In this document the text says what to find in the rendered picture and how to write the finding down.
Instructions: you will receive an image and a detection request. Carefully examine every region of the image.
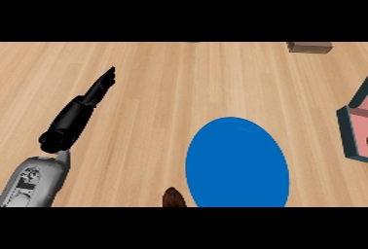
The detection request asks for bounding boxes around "brown wooden block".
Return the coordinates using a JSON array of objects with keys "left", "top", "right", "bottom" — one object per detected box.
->
[{"left": 287, "top": 41, "right": 334, "bottom": 54}]

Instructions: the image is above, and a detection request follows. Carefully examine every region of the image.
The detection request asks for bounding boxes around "blue plate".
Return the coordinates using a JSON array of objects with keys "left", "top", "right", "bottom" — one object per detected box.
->
[{"left": 184, "top": 116, "right": 290, "bottom": 208}]

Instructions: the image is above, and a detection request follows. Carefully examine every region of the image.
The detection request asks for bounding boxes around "pink and teal box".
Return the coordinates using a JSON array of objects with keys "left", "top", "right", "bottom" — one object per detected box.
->
[{"left": 336, "top": 76, "right": 368, "bottom": 163}]

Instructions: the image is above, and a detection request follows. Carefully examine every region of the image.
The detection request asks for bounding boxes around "dark brown pointed object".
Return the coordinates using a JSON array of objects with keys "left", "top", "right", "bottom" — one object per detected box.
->
[{"left": 161, "top": 186, "right": 188, "bottom": 208}]

